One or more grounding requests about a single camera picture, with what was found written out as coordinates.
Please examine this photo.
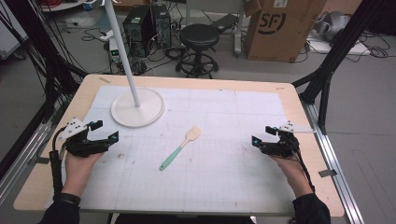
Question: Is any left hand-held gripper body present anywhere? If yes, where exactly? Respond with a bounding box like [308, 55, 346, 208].
[57, 117, 111, 158]

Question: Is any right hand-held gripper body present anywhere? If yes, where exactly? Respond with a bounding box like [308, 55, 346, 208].
[260, 120, 317, 159]

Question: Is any person's left hand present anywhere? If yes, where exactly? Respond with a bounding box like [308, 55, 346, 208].
[61, 150, 106, 199]

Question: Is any person's right hand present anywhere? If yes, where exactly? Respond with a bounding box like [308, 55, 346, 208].
[270, 153, 314, 199]

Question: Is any white lamp stand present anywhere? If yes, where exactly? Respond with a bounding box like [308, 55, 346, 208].
[103, 0, 165, 129]

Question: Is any black wristband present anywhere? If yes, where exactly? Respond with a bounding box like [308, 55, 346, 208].
[58, 192, 82, 206]

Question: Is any white grid mat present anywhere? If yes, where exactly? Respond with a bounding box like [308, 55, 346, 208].
[44, 85, 297, 213]

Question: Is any small device with green light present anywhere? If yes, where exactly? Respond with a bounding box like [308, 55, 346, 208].
[107, 37, 121, 64]

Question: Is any white power strip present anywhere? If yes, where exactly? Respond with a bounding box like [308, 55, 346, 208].
[98, 29, 115, 42]

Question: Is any brown cardboard box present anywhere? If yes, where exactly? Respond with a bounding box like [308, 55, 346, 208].
[244, 0, 328, 63]

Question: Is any large black computer tower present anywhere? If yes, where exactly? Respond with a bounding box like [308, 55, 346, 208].
[121, 5, 156, 59]

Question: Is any person's dark clothing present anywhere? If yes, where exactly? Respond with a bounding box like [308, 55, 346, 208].
[106, 213, 258, 224]

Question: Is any black round stool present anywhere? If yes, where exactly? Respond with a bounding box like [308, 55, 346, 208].
[175, 23, 220, 79]

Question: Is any black flat laptop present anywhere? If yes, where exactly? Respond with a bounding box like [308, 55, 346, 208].
[210, 13, 240, 35]

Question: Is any slim black computer tower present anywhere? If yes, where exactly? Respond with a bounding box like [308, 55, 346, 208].
[150, 3, 173, 49]

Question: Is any grey rounded device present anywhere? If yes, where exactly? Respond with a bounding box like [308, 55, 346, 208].
[312, 10, 352, 43]

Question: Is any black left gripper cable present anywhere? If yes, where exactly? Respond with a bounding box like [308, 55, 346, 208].
[49, 125, 68, 198]

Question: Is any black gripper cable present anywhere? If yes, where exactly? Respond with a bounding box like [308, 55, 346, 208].
[49, 125, 68, 198]
[291, 148, 317, 194]

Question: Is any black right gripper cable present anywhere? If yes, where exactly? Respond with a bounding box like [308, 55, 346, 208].
[291, 148, 317, 194]

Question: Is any aluminium rail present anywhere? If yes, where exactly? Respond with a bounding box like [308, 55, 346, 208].
[301, 100, 366, 224]
[0, 119, 54, 204]

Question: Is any wooden spatula with green handle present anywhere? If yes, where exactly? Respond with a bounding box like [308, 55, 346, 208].
[159, 125, 203, 172]

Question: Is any black metal frame with cables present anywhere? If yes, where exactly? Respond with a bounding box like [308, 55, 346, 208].
[0, 0, 89, 181]

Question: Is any white metal post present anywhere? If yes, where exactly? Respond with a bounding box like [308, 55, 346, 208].
[233, 0, 247, 59]

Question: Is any black floor cable bundle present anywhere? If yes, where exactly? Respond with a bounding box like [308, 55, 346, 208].
[358, 32, 391, 60]

